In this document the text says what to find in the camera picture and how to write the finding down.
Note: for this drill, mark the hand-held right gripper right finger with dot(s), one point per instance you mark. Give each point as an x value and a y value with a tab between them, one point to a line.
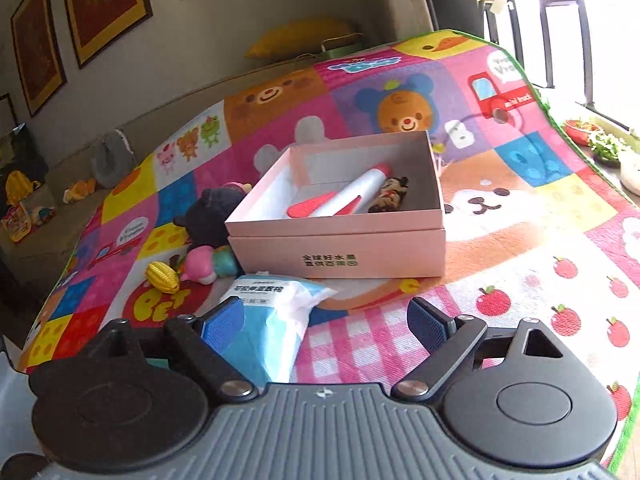
426	324

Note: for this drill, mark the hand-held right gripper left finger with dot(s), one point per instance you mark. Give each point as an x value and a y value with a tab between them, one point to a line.
223	323

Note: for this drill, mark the blue white plastic packet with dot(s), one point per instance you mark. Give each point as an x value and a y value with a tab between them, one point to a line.
270	320

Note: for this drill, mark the pink teal plush toy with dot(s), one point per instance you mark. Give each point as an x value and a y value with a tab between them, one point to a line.
202	266

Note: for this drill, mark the yellow corn toy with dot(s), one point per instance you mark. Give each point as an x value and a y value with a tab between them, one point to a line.
162	276

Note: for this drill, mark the black plush toy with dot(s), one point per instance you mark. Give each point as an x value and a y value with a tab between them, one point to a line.
210	215

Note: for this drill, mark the pink cardboard box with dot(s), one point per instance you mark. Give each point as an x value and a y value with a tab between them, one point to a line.
340	255

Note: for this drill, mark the colourful printed blanket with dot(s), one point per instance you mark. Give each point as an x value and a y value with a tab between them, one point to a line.
525	240

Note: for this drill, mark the small brown figurine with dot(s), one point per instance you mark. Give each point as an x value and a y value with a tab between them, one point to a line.
390	194

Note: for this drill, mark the white red rocket toy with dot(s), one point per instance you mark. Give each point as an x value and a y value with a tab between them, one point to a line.
345	191

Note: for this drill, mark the orange toy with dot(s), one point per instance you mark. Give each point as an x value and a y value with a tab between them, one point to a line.
80	191

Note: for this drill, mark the grey neck pillow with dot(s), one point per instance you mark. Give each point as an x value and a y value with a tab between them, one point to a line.
112	160

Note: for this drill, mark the beige sofa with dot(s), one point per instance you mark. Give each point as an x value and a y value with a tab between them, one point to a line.
160	110

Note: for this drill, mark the colourful toy box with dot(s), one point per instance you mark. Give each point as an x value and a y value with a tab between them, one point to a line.
22	225

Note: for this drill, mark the yellow bag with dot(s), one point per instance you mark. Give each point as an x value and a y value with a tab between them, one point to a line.
20	187

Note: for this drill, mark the white plastic bag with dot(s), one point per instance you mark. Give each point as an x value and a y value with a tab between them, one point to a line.
631	175

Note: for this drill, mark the green leafy vegetables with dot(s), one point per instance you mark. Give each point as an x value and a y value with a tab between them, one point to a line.
612	147

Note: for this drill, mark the green basket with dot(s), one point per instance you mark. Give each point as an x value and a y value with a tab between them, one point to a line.
345	50

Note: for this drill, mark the yellow pillow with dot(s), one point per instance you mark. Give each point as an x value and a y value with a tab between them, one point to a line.
300	37

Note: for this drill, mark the gold framed red picture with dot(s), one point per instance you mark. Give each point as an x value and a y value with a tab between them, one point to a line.
37	45
105	5

